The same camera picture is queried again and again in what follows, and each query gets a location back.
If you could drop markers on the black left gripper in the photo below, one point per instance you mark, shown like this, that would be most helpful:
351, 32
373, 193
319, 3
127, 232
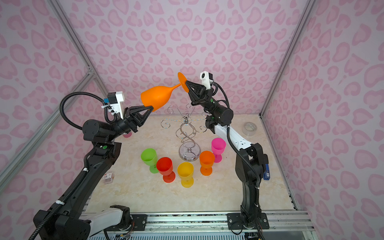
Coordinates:
129, 124

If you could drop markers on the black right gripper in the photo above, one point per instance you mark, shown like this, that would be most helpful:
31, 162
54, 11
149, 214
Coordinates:
206, 101

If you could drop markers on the orange plastic wine glass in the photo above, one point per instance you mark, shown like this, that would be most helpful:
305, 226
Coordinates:
158, 96
207, 160

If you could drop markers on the green plastic wine glass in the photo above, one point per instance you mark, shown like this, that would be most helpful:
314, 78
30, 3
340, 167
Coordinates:
150, 158

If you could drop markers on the magenta plastic wine glass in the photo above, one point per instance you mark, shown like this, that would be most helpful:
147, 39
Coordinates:
218, 147

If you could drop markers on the red plastic wine glass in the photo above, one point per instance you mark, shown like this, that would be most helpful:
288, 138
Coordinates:
165, 168

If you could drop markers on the yellow plastic wine glass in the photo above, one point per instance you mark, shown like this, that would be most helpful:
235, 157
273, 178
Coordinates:
185, 171

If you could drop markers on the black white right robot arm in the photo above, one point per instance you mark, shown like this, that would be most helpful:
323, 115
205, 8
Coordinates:
251, 161

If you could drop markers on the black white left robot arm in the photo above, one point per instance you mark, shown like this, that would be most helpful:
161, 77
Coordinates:
62, 220

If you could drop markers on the small red white packet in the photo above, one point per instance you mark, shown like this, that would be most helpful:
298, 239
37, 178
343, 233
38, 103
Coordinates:
108, 178

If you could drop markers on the blue stapler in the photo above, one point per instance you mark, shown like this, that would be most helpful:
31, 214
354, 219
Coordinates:
267, 175

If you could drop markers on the chrome wire wine glass rack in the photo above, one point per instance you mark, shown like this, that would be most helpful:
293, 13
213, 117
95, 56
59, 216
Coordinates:
189, 150

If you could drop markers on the aluminium corner frame post left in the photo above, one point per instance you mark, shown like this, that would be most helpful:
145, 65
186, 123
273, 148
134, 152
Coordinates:
87, 57

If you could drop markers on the aluminium corner frame post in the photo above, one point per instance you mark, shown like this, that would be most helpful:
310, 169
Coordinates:
293, 43
87, 57

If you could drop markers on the aluminium diagonal frame bar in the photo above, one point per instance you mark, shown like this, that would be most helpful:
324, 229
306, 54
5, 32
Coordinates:
19, 159

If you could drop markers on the aluminium corner frame post right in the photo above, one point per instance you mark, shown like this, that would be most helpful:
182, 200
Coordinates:
293, 43

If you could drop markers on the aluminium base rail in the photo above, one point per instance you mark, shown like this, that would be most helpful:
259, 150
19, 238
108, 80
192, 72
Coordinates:
275, 224

